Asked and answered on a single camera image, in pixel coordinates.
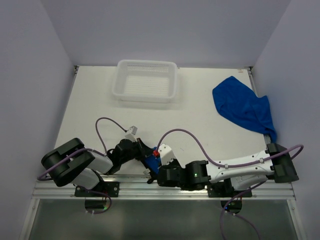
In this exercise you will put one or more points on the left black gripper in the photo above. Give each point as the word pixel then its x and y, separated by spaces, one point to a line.
pixel 144 150

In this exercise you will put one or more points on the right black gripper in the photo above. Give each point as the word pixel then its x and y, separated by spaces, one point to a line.
pixel 172 162

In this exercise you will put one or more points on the blue towel with black trim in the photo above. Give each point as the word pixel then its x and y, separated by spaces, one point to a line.
pixel 153 163

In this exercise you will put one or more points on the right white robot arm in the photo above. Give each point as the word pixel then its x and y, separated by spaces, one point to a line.
pixel 274 163

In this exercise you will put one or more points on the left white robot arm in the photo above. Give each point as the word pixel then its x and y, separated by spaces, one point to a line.
pixel 73 163

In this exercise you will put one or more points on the white plastic mesh basket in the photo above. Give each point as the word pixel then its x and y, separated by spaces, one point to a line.
pixel 146 81

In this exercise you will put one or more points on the crumpled blue towel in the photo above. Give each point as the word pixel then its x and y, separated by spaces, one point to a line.
pixel 237 103

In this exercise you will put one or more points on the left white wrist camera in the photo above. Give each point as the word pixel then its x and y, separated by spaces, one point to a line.
pixel 130 134

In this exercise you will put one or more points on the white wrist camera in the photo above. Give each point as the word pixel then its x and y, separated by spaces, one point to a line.
pixel 130 134
pixel 165 154

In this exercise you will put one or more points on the right black base bracket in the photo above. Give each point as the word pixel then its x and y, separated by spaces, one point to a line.
pixel 222 189

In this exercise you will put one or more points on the black base bracket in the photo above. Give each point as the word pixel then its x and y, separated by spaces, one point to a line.
pixel 111 188
pixel 222 189

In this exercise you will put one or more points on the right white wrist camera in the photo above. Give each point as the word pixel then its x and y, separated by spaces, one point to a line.
pixel 165 154

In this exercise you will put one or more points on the left black base bracket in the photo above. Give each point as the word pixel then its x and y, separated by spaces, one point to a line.
pixel 111 188

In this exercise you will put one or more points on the aluminium mounting rail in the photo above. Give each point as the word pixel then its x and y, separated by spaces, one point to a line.
pixel 135 187

